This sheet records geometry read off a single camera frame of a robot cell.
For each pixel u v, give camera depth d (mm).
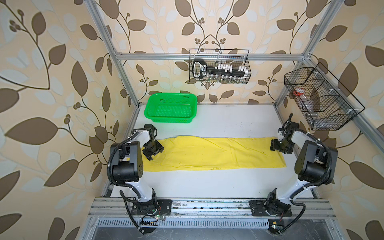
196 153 938
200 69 847
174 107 1192
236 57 911
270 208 689
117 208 753
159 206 739
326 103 723
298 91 806
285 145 790
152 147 800
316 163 500
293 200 596
